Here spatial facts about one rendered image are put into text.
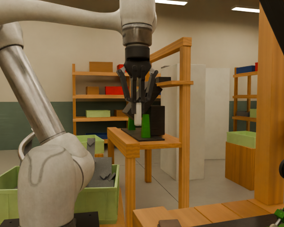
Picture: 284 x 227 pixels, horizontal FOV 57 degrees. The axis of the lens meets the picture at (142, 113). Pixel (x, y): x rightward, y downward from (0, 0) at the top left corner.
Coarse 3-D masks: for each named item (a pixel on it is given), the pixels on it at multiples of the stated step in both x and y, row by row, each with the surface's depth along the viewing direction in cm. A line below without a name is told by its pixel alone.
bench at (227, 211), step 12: (216, 204) 119; (228, 204) 119; (240, 204) 119; (252, 204) 119; (264, 204) 119; (276, 204) 119; (180, 216) 107; (192, 216) 107; (204, 216) 108; (216, 216) 107; (228, 216) 107; (240, 216) 108; (252, 216) 107
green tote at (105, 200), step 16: (0, 176) 135; (16, 176) 155; (0, 192) 115; (16, 192) 115; (80, 192) 118; (96, 192) 118; (112, 192) 118; (0, 208) 116; (16, 208) 116; (80, 208) 118; (96, 208) 118; (112, 208) 119
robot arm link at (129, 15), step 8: (120, 0) 76; (128, 0) 74; (136, 0) 73; (144, 0) 74; (152, 0) 76; (120, 8) 76; (128, 8) 74; (136, 8) 73; (144, 8) 74; (152, 8) 76; (120, 16) 77; (128, 16) 74; (136, 16) 74; (144, 16) 74; (152, 16) 77
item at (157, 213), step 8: (152, 208) 110; (160, 208) 110; (136, 216) 103; (144, 216) 103; (152, 216) 103; (160, 216) 103; (168, 216) 103; (136, 224) 103; (144, 224) 96; (152, 224) 96
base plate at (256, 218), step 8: (256, 216) 103; (264, 216) 103; (272, 216) 103; (208, 224) 96; (216, 224) 96; (224, 224) 96; (232, 224) 96; (240, 224) 96; (248, 224) 96; (256, 224) 96; (264, 224) 96
